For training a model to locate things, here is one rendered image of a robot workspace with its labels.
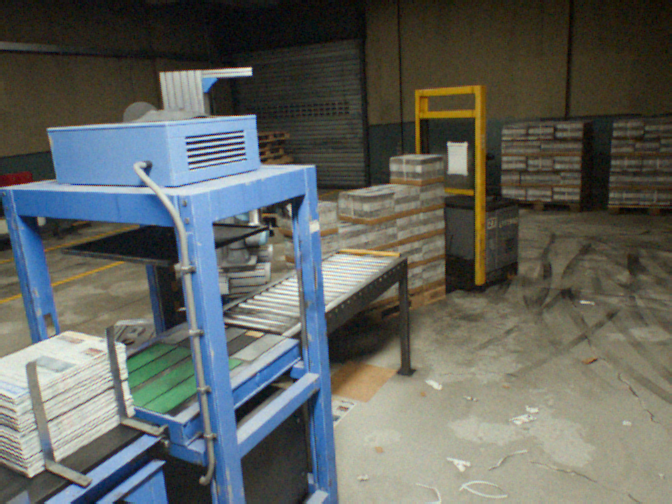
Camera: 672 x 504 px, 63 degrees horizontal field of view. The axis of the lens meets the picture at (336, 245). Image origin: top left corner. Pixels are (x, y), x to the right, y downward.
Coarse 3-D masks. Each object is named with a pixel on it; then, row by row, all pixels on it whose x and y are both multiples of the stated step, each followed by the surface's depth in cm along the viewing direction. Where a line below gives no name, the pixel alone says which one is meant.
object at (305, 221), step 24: (312, 168) 211; (312, 192) 212; (312, 216) 213; (312, 240) 214; (312, 264) 216; (312, 288) 219; (312, 312) 221; (312, 336) 225; (312, 360) 228; (312, 408) 235; (312, 432) 237; (312, 456) 241; (336, 480) 246
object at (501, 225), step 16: (448, 208) 535; (464, 208) 519; (496, 208) 508; (512, 208) 526; (448, 224) 539; (464, 224) 523; (496, 224) 515; (512, 224) 528; (448, 240) 543; (464, 240) 527; (496, 240) 519; (512, 240) 533; (496, 256) 523; (512, 256) 537; (496, 272) 523; (512, 272) 543
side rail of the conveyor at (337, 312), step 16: (400, 256) 355; (384, 272) 325; (400, 272) 345; (352, 288) 300; (368, 288) 307; (384, 288) 326; (336, 304) 278; (352, 304) 291; (368, 304) 308; (336, 320) 277; (288, 336) 243
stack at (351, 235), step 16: (352, 224) 445; (384, 224) 445; (400, 224) 456; (416, 224) 468; (288, 240) 426; (320, 240) 406; (336, 240) 415; (352, 240) 426; (368, 240) 436; (384, 240) 447; (400, 240) 458; (368, 256) 439; (384, 256) 449; (416, 256) 473; (288, 272) 435; (416, 272) 477; (384, 304) 460; (416, 304) 483; (352, 320) 439; (368, 320) 450
